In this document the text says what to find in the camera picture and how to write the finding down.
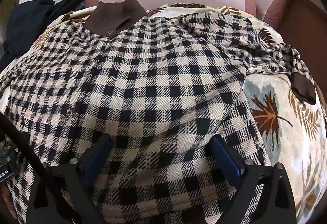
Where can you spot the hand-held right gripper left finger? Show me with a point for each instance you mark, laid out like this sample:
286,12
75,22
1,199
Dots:
98,155

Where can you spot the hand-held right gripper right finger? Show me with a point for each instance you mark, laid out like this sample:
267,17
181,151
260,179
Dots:
226,156

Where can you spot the black beige checked jacket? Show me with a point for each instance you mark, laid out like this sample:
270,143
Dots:
163,73

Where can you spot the leaf print blanket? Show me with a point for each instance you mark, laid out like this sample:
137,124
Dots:
281,137

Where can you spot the black cloth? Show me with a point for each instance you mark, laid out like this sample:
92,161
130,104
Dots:
30,17

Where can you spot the brown wooden board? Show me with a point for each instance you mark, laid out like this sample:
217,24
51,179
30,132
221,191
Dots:
306,22

